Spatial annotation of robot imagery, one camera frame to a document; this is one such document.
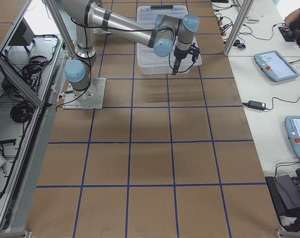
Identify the clear plastic storage box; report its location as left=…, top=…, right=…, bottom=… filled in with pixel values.
left=136, top=6, right=202, bottom=75

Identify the black box latch handle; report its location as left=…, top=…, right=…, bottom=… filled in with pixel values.
left=150, top=5, right=174, bottom=10

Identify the aluminium frame post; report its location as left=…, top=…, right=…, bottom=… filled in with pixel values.
left=223, top=0, right=254, bottom=56

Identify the black power adapter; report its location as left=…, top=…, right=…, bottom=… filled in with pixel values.
left=248, top=100, right=266, bottom=111

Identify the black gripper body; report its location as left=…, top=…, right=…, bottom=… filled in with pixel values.
left=174, top=43, right=192, bottom=61

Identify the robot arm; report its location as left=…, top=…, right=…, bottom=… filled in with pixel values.
left=61, top=0, right=200, bottom=75

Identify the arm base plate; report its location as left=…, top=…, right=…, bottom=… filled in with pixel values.
left=62, top=77, right=107, bottom=110

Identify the teach pendant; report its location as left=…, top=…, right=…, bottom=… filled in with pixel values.
left=254, top=50, right=300, bottom=82
left=285, top=116, right=300, bottom=159

